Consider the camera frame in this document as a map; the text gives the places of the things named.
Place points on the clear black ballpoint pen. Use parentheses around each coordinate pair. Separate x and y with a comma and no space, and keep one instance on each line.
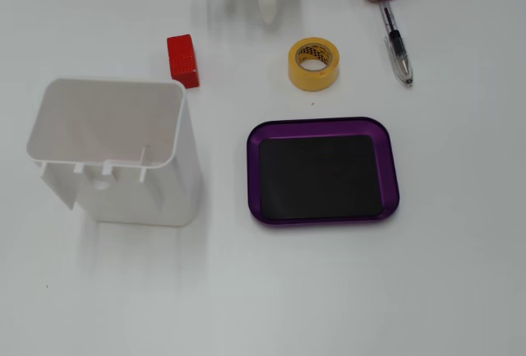
(397,45)

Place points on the yellow tape roll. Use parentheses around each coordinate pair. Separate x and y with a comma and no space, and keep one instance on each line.
(300,78)

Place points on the white plastic box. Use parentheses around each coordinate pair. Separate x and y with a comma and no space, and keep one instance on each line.
(111,126)

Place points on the red perforated block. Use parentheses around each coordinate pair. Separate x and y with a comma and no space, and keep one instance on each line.
(183,58)

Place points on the purple metal tray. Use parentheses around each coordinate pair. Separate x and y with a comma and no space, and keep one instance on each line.
(254,146)

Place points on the black tray mat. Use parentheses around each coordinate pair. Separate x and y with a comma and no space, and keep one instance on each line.
(320,175)

